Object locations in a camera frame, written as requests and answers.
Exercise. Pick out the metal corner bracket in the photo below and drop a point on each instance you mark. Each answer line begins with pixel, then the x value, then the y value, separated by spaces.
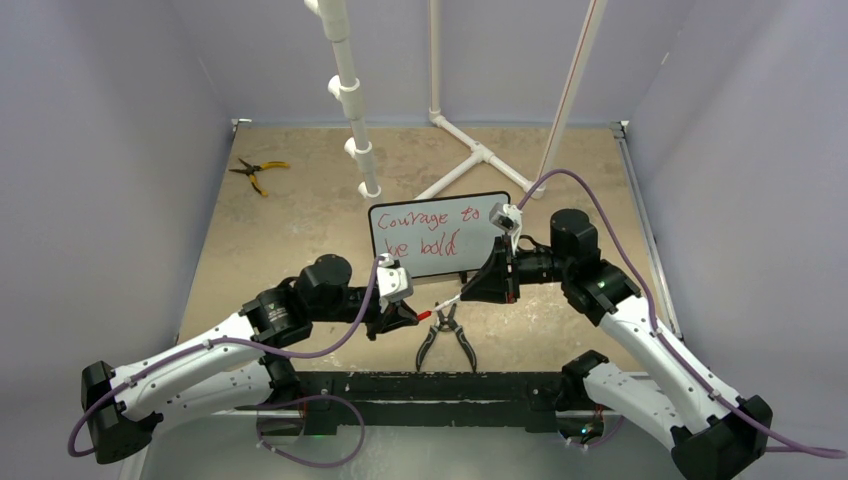
pixel 238 123

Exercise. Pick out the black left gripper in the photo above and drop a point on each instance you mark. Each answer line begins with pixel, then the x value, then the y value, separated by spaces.
pixel 397 314

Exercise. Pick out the yellow handled needle-nose pliers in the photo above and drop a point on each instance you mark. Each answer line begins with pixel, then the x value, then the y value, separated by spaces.
pixel 251 170

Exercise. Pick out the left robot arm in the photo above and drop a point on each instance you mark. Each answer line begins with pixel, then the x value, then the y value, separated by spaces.
pixel 242 361

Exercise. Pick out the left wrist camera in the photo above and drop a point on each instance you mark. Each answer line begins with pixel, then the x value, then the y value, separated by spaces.
pixel 393 280

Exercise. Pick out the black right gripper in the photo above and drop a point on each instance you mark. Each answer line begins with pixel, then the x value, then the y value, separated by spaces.
pixel 494 282

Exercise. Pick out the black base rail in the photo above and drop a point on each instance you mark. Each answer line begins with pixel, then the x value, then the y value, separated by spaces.
pixel 527 400

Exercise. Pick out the black framed whiteboard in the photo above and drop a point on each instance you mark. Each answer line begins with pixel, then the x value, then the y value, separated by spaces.
pixel 437 236

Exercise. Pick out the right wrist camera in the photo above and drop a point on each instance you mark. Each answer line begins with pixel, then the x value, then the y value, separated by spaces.
pixel 508 218

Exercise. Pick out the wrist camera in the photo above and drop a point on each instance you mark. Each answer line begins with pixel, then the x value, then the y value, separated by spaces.
pixel 508 218
pixel 393 280

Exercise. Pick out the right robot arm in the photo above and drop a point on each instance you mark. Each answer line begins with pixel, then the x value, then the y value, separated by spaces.
pixel 710 430

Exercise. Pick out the white PVC pipe frame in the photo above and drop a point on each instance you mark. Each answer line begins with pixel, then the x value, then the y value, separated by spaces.
pixel 346 88

